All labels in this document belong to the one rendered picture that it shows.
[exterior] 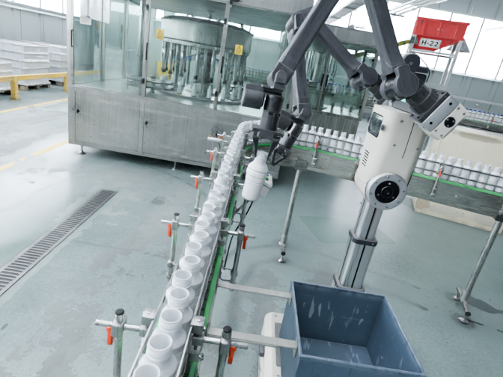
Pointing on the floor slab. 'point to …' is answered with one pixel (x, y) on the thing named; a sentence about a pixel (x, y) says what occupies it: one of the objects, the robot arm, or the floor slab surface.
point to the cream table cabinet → (450, 144)
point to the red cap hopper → (424, 26)
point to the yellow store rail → (30, 79)
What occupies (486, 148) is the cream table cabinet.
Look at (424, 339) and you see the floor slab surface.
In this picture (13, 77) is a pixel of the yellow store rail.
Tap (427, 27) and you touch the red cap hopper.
